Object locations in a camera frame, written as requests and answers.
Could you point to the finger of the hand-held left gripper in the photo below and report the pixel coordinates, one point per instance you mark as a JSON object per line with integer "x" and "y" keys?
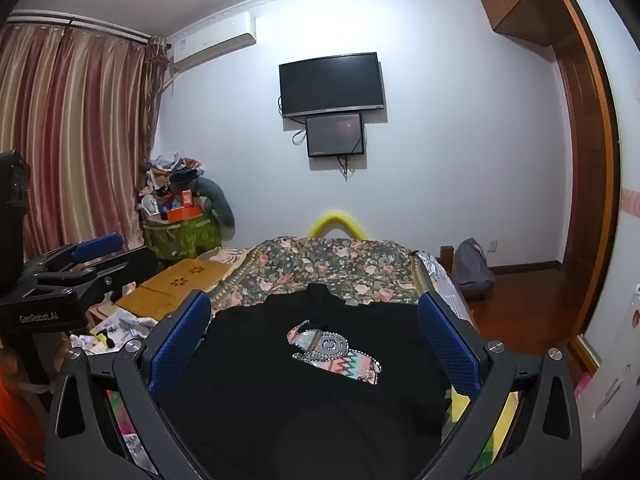
{"x": 125, "y": 270}
{"x": 100, "y": 245}

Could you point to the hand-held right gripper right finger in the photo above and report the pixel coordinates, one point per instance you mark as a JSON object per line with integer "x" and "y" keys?
{"x": 447, "y": 345}

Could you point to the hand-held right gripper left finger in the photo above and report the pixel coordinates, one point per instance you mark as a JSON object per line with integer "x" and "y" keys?
{"x": 180, "y": 342}

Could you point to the black elephant-print t-shirt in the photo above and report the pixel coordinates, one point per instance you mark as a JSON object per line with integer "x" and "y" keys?
{"x": 260, "y": 360}

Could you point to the tan flower-print mat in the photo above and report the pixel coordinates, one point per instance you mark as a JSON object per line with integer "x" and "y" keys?
{"x": 175, "y": 280}

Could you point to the scattered white papers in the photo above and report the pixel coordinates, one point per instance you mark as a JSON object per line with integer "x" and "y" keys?
{"x": 125, "y": 322}

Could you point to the green patterned bag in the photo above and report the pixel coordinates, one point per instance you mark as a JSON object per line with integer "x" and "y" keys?
{"x": 180, "y": 237}

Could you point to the white printed bed sheet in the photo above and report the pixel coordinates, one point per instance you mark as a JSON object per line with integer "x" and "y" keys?
{"x": 450, "y": 280}

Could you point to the grey backpack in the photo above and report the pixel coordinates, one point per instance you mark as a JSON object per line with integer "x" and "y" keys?
{"x": 472, "y": 270}

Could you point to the orange box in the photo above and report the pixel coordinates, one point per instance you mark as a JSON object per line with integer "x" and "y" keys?
{"x": 184, "y": 214}

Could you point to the pile of clutter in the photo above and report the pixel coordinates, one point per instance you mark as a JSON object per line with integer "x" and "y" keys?
{"x": 165, "y": 180}

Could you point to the striped pink curtain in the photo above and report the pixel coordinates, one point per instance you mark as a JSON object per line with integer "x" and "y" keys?
{"x": 75, "y": 135}

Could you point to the grey plush toy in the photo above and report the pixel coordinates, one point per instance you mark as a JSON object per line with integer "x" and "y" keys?
{"x": 220, "y": 205}

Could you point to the floral blanket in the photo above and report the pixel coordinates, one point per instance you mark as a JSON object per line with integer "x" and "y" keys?
{"x": 340, "y": 265}

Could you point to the yellow foam hoop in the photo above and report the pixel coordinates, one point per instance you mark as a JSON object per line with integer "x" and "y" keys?
{"x": 336, "y": 216}

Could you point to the white sticker-covered panel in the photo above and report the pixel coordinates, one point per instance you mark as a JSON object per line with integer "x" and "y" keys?
{"x": 620, "y": 335}

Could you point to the wooden door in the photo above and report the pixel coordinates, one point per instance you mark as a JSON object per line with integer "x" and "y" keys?
{"x": 585, "y": 185}

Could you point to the white air conditioner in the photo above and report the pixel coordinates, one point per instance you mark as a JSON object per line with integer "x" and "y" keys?
{"x": 215, "y": 40}

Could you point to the wooden bed post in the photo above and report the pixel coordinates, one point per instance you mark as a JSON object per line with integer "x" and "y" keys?
{"x": 446, "y": 255}

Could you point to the white wall socket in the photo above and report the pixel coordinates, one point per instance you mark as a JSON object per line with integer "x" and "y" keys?
{"x": 493, "y": 246}

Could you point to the curtain rail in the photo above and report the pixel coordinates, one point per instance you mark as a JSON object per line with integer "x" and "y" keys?
{"x": 80, "y": 22}

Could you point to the small black wall monitor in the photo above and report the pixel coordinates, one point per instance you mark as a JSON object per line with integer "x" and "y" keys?
{"x": 334, "y": 135}

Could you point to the large black wall television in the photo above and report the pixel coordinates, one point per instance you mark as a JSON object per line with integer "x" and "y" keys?
{"x": 330, "y": 82}

